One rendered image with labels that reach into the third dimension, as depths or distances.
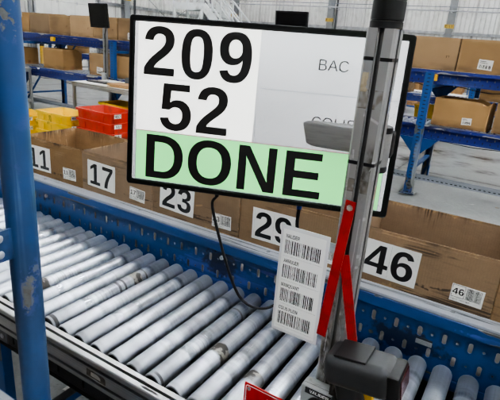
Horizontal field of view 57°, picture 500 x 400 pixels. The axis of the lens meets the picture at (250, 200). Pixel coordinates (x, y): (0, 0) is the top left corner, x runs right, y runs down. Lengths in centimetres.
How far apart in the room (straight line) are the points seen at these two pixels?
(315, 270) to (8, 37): 53
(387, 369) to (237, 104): 48
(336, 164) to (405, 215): 85
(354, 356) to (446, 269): 65
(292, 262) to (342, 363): 17
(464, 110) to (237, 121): 485
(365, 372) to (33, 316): 46
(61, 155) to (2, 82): 170
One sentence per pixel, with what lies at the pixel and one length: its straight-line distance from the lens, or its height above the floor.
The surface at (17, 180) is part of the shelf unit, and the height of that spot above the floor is 139.
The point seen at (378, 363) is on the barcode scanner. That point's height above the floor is 109.
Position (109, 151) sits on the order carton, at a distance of 213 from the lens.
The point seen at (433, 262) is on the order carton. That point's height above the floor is 100.
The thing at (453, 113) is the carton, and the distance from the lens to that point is 560.
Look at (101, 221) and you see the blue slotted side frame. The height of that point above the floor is 78.
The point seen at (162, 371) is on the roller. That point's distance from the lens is 122.
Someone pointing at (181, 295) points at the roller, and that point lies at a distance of 151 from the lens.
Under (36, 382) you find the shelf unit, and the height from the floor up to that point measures 117.
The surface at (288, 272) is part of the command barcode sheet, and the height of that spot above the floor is 116.
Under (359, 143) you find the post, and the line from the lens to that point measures 68.
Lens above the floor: 152
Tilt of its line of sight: 19 degrees down
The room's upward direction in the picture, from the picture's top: 5 degrees clockwise
